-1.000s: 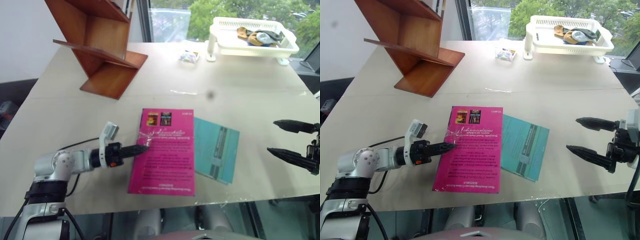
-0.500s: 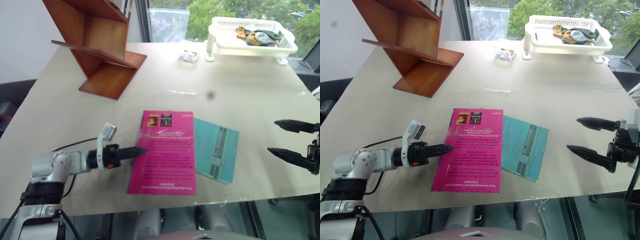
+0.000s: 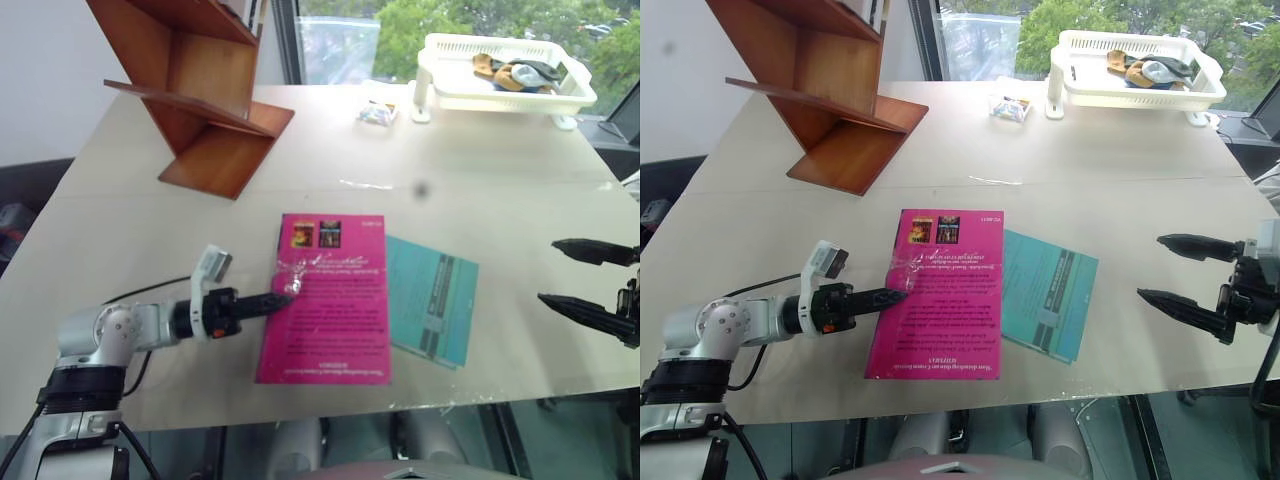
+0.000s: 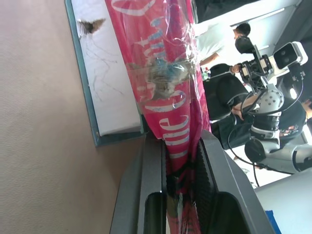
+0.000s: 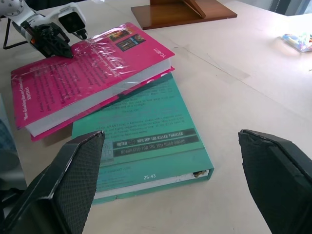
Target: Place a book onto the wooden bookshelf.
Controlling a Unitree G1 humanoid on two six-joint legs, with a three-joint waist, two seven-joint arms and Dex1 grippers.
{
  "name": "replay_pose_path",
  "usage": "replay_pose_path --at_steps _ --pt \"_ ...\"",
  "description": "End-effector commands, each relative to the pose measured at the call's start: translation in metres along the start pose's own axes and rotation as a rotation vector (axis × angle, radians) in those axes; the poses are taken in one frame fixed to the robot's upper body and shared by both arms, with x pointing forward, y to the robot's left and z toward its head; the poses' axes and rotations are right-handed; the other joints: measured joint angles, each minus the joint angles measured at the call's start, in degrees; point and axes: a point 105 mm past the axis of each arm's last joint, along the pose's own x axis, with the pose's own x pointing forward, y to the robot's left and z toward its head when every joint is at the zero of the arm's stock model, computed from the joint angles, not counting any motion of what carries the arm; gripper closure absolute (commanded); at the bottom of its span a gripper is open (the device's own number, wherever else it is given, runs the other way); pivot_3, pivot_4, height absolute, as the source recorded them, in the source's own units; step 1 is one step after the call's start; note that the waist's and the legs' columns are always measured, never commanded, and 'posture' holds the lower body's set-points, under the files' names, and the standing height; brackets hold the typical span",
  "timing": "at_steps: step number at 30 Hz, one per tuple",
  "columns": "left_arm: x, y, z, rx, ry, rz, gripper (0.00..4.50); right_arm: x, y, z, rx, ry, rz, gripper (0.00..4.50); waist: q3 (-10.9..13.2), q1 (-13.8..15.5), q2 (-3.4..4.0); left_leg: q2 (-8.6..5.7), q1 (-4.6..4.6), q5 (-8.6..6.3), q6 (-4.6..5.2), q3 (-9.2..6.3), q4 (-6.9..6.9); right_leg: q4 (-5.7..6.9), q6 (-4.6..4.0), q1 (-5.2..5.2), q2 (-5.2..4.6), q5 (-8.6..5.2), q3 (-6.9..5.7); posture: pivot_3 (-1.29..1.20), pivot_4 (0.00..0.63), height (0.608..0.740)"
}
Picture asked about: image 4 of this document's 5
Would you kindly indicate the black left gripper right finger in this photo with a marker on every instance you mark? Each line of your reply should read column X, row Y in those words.
column 226, row 185

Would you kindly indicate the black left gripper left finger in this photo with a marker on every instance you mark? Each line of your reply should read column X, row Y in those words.
column 139, row 175

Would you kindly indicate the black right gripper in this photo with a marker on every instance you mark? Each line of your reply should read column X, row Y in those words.
column 254, row 68

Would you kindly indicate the pink book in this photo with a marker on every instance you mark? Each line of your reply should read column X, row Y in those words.
column 168, row 44

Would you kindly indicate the person in white shirt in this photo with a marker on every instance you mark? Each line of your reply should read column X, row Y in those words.
column 212, row 41

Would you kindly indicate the green bottle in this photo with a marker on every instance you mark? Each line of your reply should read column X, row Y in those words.
column 206, row 74

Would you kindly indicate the seated person in black clothes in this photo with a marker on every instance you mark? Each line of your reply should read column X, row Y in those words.
column 226, row 95

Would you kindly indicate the blue tape strip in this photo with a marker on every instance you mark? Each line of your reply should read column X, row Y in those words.
column 271, row 220

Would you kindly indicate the white foam board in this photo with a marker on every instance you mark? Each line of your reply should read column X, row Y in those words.
column 109, row 97

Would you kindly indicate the person in black printed shirt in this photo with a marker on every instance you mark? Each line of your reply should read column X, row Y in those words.
column 296, row 119

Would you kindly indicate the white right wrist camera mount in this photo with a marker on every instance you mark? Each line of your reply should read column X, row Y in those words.
column 290, row 56

